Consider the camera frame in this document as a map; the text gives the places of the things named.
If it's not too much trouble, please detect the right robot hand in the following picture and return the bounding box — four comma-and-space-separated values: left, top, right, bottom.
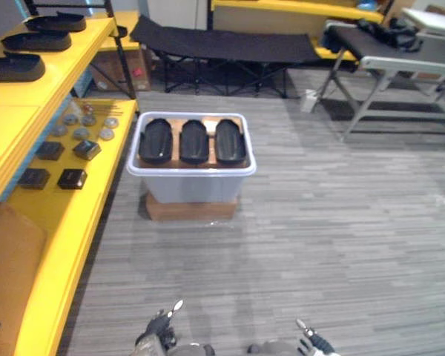
295, 317, 338, 356

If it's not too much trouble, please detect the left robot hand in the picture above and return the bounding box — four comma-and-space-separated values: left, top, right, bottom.
135, 299, 185, 352

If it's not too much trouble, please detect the black plastic housing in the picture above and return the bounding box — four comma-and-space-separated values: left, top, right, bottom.
1, 30, 73, 53
24, 10, 88, 33
138, 117, 174, 165
214, 118, 247, 165
179, 119, 211, 165
0, 51, 47, 83

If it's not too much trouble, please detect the yellow shelf unit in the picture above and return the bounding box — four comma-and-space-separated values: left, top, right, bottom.
210, 0, 386, 62

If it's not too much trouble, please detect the robot body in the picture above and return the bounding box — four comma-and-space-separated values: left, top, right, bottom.
170, 340, 300, 356

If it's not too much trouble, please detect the flat cardboard box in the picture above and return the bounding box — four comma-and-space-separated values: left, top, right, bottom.
145, 192, 242, 223

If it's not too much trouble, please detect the clear plastic storage bin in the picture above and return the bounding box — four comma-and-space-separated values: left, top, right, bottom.
125, 111, 257, 205

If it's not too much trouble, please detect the large brown cardboard box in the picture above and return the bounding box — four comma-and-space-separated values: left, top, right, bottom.
0, 202, 48, 356

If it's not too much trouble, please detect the small black box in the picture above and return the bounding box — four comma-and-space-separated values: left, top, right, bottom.
72, 139, 102, 162
56, 168, 89, 191
35, 140, 66, 162
17, 168, 52, 191

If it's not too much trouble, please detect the bundle of thin metal rods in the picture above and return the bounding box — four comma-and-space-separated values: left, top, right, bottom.
92, 105, 124, 116

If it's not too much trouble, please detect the cardboard box with red mark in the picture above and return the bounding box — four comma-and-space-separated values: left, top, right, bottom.
90, 47, 153, 93

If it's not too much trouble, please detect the black folding camp cot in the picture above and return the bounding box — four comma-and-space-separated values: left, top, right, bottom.
128, 14, 324, 99

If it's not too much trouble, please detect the grey folding table black top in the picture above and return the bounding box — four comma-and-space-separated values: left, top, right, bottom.
314, 20, 445, 144

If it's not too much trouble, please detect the black bag pile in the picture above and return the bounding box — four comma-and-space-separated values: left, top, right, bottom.
355, 16, 424, 52

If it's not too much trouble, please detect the white table top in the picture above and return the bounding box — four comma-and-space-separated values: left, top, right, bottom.
400, 7, 445, 40

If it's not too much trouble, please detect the black metal shelf frame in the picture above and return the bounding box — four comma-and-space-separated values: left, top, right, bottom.
22, 0, 139, 100

